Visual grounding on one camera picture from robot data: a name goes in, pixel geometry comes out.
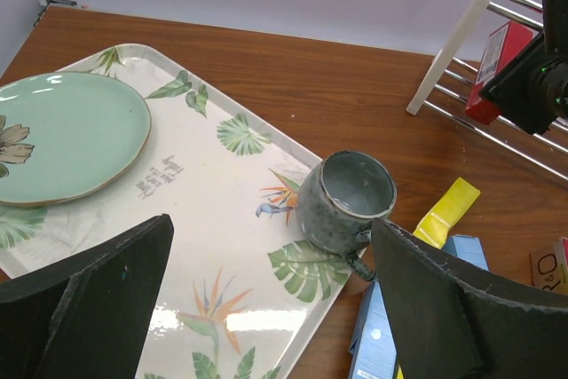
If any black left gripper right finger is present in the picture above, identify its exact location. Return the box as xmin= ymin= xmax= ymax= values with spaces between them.
xmin=372 ymin=219 xmax=567 ymax=378

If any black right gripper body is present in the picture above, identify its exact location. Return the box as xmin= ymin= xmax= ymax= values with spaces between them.
xmin=480 ymin=0 xmax=567 ymax=134

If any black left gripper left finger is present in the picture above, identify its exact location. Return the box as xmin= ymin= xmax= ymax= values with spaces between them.
xmin=1 ymin=214 xmax=174 ymax=378

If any yellow toothpaste box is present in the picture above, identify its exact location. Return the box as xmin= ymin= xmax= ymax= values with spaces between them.
xmin=413 ymin=178 xmax=480 ymax=249

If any white metal shelf rack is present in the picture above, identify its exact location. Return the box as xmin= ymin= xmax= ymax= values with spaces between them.
xmin=406 ymin=0 xmax=567 ymax=180

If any blue toothpaste box middle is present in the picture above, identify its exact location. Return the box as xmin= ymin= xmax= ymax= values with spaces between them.
xmin=442 ymin=234 xmax=489 ymax=271

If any blue toothpaste box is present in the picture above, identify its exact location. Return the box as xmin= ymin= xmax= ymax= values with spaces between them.
xmin=442 ymin=234 xmax=489 ymax=271
xmin=348 ymin=281 xmax=398 ymax=379

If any blue toothpaste box left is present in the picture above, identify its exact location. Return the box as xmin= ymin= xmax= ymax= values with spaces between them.
xmin=348 ymin=281 xmax=398 ymax=379

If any floral leaf serving tray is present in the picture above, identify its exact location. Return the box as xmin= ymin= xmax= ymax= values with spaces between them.
xmin=1 ymin=43 xmax=351 ymax=378

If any grey ceramic mug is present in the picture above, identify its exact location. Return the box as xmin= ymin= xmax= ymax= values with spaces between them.
xmin=296 ymin=151 xmax=398 ymax=281

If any green ceramic plate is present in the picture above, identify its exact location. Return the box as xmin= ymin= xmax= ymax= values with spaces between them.
xmin=1 ymin=71 xmax=152 ymax=207

